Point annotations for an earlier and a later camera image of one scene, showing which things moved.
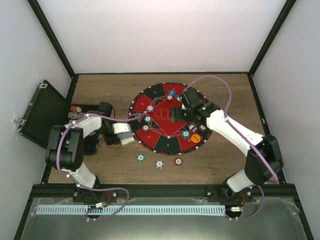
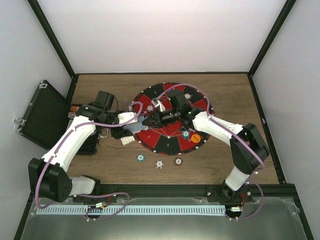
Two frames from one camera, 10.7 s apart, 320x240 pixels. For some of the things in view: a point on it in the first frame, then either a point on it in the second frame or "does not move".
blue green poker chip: [185, 135] does not move
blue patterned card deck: [125, 137] to [135, 127]
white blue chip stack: [159, 164] does not move
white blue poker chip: [150, 108] does not move
